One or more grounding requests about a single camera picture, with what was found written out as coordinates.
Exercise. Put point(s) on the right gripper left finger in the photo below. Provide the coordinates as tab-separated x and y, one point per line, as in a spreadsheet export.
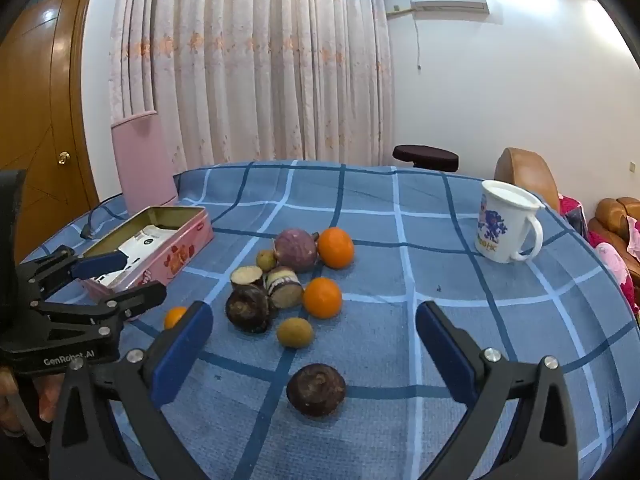
86	442

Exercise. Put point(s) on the pink metal tin box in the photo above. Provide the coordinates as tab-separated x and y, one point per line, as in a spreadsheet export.
193	233

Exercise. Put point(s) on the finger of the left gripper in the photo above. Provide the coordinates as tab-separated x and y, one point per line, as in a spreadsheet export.
50	273
119	307

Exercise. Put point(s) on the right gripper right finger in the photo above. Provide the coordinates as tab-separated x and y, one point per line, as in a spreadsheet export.
541	442

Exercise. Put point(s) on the white printed mug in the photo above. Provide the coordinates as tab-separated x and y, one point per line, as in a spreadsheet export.
507	227

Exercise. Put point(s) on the purple round turnip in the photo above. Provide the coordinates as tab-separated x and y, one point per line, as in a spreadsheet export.
296	249

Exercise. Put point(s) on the brass door knob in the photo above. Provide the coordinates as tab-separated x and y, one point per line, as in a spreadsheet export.
63	158

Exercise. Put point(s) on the wooden door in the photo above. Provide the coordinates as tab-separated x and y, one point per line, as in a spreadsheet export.
41	116

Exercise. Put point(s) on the dark round stool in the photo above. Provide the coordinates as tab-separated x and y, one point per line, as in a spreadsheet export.
427	157

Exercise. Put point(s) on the brown leather armchair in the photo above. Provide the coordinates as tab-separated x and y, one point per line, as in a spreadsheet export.
528	170

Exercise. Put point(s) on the black power cable plug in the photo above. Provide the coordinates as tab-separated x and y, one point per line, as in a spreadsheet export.
88	230

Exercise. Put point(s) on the pink floral curtain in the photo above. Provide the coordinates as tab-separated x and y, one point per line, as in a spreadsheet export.
235	80

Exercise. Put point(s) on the person's left hand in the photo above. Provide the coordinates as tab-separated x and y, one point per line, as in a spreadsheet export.
13	406

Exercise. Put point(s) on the small green-brown fruit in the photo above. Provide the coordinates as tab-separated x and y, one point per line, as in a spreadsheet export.
295	333
266	260

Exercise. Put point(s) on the small orange tangerine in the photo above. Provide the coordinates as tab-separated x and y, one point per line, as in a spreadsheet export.
173	317

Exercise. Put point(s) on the pink electric kettle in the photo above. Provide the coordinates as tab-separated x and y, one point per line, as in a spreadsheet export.
143	165

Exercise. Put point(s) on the blue plaid tablecloth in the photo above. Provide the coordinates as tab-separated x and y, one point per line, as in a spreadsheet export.
414	241

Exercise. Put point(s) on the brown leather sofa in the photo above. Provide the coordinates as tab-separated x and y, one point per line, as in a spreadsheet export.
616	220

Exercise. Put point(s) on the dark mangosteen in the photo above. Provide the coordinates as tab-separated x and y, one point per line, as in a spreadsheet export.
250	309
316	390

